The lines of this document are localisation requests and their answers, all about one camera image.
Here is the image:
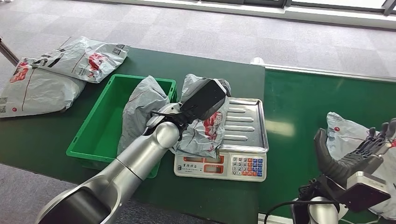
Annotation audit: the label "dark green table mat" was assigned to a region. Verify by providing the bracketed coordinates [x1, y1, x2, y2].
[0, 46, 266, 224]

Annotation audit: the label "grey courier bag QR labels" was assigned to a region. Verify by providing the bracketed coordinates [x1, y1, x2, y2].
[31, 36, 130, 84]

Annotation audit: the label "grey courier bag red print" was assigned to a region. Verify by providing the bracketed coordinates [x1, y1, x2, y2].
[171, 73, 232, 159]

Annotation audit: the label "dark metal rod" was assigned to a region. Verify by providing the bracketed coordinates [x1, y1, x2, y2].
[0, 35, 20, 67]

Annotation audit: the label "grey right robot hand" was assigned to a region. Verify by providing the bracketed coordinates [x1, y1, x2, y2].
[313, 118, 396, 188]

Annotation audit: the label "large flat grey courier bag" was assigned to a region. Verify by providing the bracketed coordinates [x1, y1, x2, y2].
[0, 57, 86, 119]

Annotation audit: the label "white window sill frame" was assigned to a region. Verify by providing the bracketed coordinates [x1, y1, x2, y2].
[92, 0, 396, 30]

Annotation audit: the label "green plastic basket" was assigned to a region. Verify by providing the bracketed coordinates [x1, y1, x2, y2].
[65, 73, 178, 180]

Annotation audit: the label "silver conveyor edge rail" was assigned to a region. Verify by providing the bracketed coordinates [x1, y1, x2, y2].
[250, 56, 396, 83]

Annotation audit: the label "grey courier bag red dot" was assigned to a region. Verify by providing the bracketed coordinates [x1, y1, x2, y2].
[325, 112, 396, 221]

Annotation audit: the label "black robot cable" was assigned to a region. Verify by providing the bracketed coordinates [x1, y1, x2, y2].
[263, 200, 341, 224]

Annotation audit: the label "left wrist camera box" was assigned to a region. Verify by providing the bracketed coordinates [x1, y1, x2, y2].
[180, 77, 232, 122]

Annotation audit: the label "white electronic weighing scale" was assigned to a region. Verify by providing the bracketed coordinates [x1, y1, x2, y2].
[173, 98, 269, 182]

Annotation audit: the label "crumpled plain grey courier bag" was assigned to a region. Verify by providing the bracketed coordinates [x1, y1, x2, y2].
[116, 75, 171, 156]

